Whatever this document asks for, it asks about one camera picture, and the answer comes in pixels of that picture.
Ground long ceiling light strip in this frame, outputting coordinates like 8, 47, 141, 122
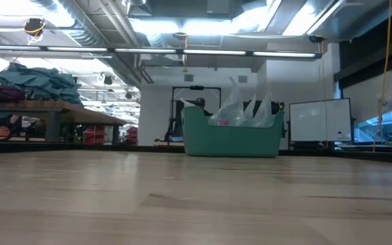
0, 43, 323, 59

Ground wooden workbench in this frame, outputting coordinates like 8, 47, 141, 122
0, 100, 128, 144

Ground person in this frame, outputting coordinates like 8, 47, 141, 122
195, 97, 214, 116

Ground black ceiling device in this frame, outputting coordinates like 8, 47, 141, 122
22, 17, 47, 37

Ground teal plastic bin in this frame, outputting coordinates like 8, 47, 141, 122
182, 105, 285, 158

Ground blue cloth pile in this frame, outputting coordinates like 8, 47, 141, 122
0, 62, 84, 105

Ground yellow hanging cable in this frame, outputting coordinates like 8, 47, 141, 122
372, 0, 392, 153

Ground blue lit display screen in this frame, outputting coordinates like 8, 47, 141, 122
353, 108, 392, 143

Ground red storage bins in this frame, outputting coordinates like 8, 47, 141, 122
82, 125, 105, 145
125, 126, 139, 146

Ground black camera stand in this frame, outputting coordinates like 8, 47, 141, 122
154, 85, 223, 143

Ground whiteboard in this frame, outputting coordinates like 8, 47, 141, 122
288, 97, 353, 143

